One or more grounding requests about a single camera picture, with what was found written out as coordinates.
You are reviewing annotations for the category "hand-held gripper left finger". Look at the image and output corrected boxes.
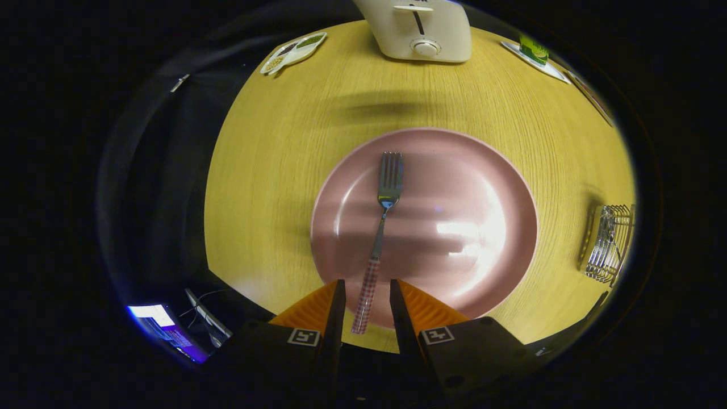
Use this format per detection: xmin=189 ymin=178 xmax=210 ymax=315
xmin=219 ymin=279 xmax=347 ymax=409

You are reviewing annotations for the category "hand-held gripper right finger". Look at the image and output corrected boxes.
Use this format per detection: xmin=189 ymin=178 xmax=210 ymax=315
xmin=390 ymin=279 xmax=546 ymax=409

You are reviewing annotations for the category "checkered handle metal fork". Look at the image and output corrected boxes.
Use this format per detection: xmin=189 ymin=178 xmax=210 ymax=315
xmin=351 ymin=151 xmax=404 ymax=335

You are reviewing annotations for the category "white keyboard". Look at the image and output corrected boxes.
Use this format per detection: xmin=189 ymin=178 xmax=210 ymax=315
xmin=185 ymin=288 xmax=233 ymax=348

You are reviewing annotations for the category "pink plate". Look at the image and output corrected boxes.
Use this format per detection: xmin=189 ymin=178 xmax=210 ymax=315
xmin=310 ymin=128 xmax=539 ymax=330

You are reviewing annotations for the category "lit computer monitor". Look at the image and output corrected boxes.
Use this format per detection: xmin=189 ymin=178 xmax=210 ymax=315
xmin=126 ymin=304 xmax=210 ymax=364

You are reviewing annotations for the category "metal drainer basket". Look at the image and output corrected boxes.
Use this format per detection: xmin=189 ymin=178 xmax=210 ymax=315
xmin=578 ymin=204 xmax=636 ymax=285

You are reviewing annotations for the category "white divided condiment dish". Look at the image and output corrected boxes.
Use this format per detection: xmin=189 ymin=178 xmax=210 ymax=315
xmin=260 ymin=32 xmax=328 ymax=76

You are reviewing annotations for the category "white toaster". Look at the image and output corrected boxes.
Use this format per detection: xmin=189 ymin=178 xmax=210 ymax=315
xmin=353 ymin=0 xmax=473 ymax=63

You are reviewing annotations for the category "white coaster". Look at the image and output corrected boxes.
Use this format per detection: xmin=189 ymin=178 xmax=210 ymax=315
xmin=501 ymin=41 xmax=571 ymax=85

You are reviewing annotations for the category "white plate of food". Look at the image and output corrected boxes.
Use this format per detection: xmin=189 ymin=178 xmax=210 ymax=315
xmin=568 ymin=71 xmax=615 ymax=127

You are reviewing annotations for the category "green label drink bottle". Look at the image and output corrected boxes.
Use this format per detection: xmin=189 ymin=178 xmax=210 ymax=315
xmin=518 ymin=34 xmax=550 ymax=66

